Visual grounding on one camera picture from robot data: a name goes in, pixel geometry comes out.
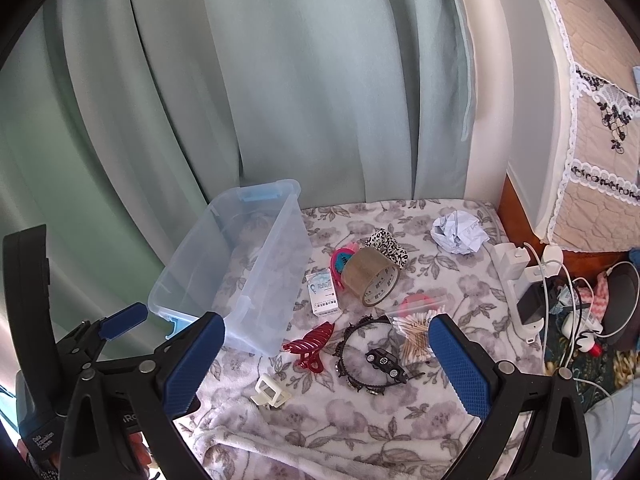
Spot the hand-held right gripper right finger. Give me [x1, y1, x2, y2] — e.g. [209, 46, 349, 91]
[427, 312, 593, 480]

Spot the white appliance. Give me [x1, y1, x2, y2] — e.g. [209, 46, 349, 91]
[487, 0, 576, 241]

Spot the grey floral blanket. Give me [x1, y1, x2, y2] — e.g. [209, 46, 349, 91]
[172, 199, 551, 480]

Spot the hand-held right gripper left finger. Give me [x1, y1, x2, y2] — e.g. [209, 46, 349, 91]
[59, 311, 226, 480]

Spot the red hair claw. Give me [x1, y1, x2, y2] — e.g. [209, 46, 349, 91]
[282, 322, 336, 375]

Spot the white power strip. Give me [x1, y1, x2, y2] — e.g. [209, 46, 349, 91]
[505, 260, 547, 343]

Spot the black studded headband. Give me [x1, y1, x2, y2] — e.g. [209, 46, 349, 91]
[331, 314, 401, 397]

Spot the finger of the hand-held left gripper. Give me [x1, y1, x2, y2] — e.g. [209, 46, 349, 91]
[54, 302, 149, 376]

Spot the wooden nightstand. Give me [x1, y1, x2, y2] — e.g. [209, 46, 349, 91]
[497, 172, 640, 281]

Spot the black white spotted scrunchie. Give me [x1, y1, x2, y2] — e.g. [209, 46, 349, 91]
[365, 228, 411, 268]

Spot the white plug adapter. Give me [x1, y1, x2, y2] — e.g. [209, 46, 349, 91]
[542, 244, 564, 273]

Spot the pink teal folding hairbrush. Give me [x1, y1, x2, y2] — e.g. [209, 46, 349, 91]
[330, 241, 361, 291]

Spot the small white medicine box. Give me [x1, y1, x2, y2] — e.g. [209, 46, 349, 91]
[306, 267, 340, 317]

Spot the dark floral cloth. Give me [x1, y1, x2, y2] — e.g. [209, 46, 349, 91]
[542, 320, 640, 401]

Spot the pink patterned cloth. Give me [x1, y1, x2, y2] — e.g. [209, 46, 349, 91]
[590, 272, 612, 321]

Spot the cream hair clip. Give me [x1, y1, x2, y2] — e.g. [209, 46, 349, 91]
[251, 374, 292, 407]

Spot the dark round object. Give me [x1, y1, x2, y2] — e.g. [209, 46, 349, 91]
[600, 262, 640, 346]

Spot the white paper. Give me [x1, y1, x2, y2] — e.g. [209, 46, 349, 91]
[431, 211, 491, 256]

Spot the small white charger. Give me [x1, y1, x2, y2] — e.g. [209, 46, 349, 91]
[525, 264, 557, 286]

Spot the black toy car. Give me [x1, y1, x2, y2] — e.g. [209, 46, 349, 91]
[365, 347, 407, 383]

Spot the brown packing tape roll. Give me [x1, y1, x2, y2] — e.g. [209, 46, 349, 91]
[341, 246, 401, 307]

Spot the beige quilted lace cover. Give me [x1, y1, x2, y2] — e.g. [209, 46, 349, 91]
[530, 0, 640, 251]

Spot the clear plastic storage container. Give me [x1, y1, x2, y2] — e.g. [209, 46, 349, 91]
[148, 178, 313, 357]

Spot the pale green curtain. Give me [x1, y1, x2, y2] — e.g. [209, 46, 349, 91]
[0, 0, 476, 396]

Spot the white cable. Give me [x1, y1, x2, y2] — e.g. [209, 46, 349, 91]
[522, 241, 626, 401]

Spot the light blue cloth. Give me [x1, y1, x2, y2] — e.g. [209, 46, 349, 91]
[585, 385, 640, 480]

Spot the bag of cotton swabs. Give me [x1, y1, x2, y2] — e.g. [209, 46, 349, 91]
[385, 305, 446, 367]

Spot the person's left hand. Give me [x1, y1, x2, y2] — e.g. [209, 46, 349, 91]
[131, 432, 152, 477]

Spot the black charger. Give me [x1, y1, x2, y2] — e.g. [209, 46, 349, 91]
[516, 282, 551, 325]

